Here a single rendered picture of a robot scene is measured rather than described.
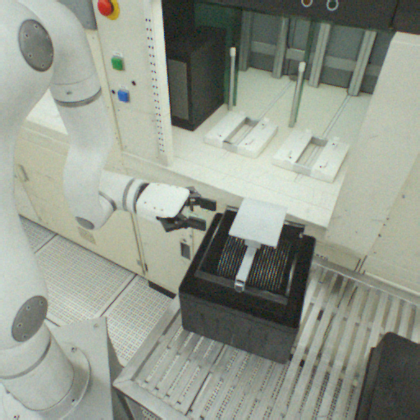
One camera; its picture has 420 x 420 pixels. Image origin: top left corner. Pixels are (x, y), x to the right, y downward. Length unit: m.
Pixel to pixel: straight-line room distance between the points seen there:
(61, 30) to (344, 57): 1.38
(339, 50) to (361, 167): 1.00
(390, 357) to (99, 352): 0.67
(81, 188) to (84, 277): 1.35
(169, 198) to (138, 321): 1.15
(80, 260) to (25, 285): 1.57
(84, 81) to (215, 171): 0.65
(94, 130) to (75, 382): 0.57
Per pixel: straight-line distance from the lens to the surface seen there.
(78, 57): 0.68
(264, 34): 1.91
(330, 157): 1.31
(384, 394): 0.89
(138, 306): 1.93
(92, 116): 0.73
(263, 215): 0.78
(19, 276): 0.61
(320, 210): 1.15
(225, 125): 1.42
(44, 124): 1.66
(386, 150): 0.86
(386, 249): 1.10
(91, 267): 2.14
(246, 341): 0.92
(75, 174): 0.79
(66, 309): 2.02
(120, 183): 0.85
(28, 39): 0.51
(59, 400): 0.96
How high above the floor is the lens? 1.64
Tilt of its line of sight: 44 degrees down
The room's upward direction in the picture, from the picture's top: straight up
